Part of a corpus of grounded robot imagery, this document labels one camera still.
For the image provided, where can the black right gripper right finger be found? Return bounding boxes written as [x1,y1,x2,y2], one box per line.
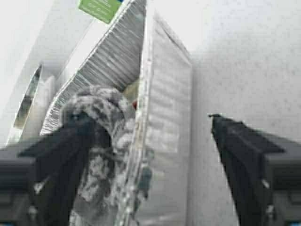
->
[209,114,284,226]

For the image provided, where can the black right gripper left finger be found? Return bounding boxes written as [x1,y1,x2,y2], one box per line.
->
[18,113,105,226]

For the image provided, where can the aluminium foil baking tray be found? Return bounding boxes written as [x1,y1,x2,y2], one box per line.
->
[41,0,192,226]

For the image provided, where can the grey patterned cloth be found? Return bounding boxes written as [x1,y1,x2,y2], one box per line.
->
[61,85,135,226]

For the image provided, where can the round stainless steel bowl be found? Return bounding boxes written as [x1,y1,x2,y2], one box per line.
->
[12,64,42,129]

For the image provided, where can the green blue Ziploc box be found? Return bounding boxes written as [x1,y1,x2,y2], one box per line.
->
[78,0,123,24]

